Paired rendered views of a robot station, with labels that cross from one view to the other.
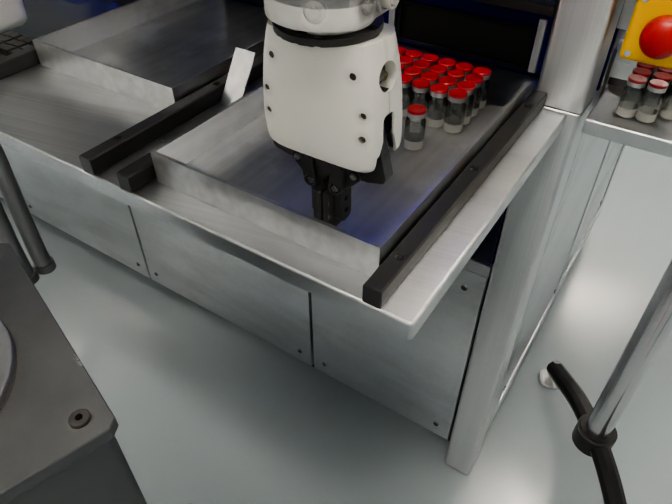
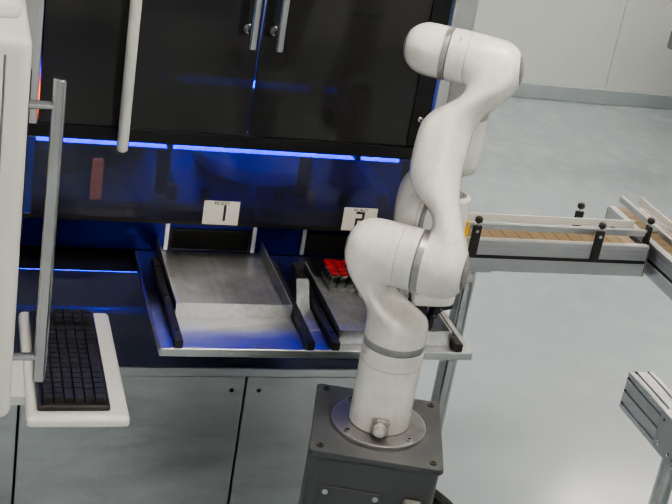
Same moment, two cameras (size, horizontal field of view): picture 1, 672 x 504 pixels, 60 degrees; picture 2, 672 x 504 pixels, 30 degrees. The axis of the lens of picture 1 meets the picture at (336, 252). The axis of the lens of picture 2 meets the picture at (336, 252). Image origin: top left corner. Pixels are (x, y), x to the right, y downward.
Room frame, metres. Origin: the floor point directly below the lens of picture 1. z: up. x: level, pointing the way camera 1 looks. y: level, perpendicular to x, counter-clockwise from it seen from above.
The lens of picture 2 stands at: (-0.98, 2.11, 2.14)
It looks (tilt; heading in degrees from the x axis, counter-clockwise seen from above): 23 degrees down; 308
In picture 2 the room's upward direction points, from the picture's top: 10 degrees clockwise
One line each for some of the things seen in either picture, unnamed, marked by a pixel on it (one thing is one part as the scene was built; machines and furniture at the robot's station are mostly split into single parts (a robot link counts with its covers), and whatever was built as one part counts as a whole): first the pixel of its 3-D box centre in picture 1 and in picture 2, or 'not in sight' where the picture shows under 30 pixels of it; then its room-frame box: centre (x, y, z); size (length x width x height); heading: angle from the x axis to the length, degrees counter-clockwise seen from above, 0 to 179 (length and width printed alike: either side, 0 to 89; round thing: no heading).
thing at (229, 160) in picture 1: (354, 131); (374, 302); (0.56, -0.02, 0.90); 0.34 x 0.26 x 0.04; 147
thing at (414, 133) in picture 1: (414, 129); not in sight; (0.55, -0.09, 0.90); 0.02 x 0.02 x 0.04
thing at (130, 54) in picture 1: (194, 32); (221, 276); (0.84, 0.21, 0.90); 0.34 x 0.26 x 0.04; 147
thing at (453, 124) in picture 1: (393, 93); (365, 282); (0.63, -0.07, 0.90); 0.18 x 0.02 x 0.05; 57
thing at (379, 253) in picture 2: not in sight; (388, 282); (0.27, 0.35, 1.16); 0.19 x 0.12 x 0.24; 25
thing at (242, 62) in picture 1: (210, 95); (307, 304); (0.62, 0.15, 0.91); 0.14 x 0.03 x 0.06; 147
